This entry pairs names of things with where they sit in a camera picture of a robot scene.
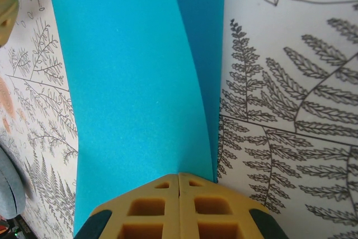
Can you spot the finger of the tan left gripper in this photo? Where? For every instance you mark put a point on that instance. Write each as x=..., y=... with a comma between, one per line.
x=7, y=6

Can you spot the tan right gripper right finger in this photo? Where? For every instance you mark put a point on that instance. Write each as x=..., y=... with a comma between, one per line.
x=212, y=211

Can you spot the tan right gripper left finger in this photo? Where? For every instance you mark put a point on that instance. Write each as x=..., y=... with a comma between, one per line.
x=145, y=211

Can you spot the blue cloth sheet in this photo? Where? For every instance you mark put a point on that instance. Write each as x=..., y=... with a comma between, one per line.
x=126, y=82

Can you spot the grey oval case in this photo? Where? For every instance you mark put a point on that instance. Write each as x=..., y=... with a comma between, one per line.
x=9, y=183

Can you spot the floral patterned table mat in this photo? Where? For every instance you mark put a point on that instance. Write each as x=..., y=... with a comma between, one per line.
x=279, y=54

